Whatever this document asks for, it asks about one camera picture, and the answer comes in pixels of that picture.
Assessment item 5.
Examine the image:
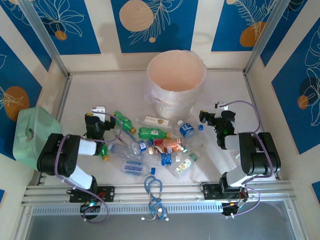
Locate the lemon label bottle green cap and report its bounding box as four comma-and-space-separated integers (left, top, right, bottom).
173, 152, 202, 179

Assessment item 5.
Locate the aluminium front rail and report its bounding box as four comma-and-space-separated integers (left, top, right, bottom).
21, 179, 298, 207

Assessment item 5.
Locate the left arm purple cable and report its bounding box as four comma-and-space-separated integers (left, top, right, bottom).
53, 111, 123, 223

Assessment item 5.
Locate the clear unlabelled plastic bottle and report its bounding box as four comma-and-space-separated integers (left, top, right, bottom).
107, 142, 141, 159

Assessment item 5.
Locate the coloured wire bundle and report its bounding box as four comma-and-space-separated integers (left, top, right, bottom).
221, 189, 250, 216
79, 191, 106, 213

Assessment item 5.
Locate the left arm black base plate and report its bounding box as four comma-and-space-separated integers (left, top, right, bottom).
69, 186, 116, 204

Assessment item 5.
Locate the orange brown label bottle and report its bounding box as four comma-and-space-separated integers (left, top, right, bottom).
147, 142, 188, 155

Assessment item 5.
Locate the clear bottle green cap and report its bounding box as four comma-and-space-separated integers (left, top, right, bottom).
184, 136, 208, 153

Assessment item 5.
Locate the green plastic bottle yellow cap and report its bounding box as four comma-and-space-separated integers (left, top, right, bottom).
138, 126, 172, 140
114, 110, 137, 134
99, 143, 111, 162

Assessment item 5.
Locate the aluminium frame post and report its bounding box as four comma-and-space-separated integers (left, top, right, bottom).
18, 0, 70, 78
243, 0, 288, 76

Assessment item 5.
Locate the white plastic waste bin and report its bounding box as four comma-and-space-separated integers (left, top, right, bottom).
146, 49, 208, 120

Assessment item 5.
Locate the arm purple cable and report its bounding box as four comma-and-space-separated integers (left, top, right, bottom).
53, 111, 123, 223
221, 100, 275, 219

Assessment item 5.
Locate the mint green plastic case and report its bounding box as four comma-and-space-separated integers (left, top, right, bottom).
12, 106, 63, 173

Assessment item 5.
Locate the slotted grey cable duct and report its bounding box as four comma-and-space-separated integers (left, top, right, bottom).
31, 204, 224, 216

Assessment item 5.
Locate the clear bottle white fruit label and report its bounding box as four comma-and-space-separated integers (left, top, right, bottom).
135, 115, 174, 129

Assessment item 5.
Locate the blue label bottle white cap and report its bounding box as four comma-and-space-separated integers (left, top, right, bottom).
142, 152, 181, 168

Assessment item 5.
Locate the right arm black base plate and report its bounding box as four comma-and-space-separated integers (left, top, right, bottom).
201, 183, 248, 201

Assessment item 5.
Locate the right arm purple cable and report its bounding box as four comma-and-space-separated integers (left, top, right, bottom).
221, 100, 275, 219

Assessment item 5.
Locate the blue stethoscope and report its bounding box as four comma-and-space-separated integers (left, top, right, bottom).
141, 175, 170, 222

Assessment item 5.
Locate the water bottle large blue label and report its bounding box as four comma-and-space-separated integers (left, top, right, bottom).
176, 119, 198, 141

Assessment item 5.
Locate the grey metal panel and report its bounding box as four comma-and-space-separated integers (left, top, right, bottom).
24, 199, 301, 240

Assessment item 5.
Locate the pale blue label bottle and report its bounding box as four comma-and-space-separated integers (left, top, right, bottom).
120, 160, 157, 177

